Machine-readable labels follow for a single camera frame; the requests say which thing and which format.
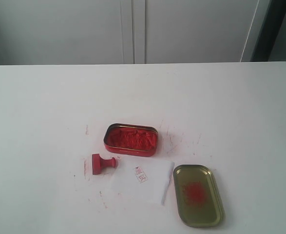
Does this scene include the red plastic stamp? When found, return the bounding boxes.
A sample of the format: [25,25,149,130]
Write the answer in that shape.
[92,154,117,175]

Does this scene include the red ink pad tin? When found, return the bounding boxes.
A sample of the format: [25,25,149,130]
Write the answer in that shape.
[103,123,159,157]

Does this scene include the white paper sheet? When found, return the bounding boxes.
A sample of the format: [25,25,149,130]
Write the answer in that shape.
[105,156,174,205]

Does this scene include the gold tin lid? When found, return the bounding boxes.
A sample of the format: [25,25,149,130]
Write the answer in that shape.
[173,164,224,228]

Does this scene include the white cabinet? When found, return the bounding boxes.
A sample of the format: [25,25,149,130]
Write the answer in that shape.
[0,0,268,65]

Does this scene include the dark vertical post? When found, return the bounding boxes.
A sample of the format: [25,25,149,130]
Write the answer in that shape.
[250,0,286,62]

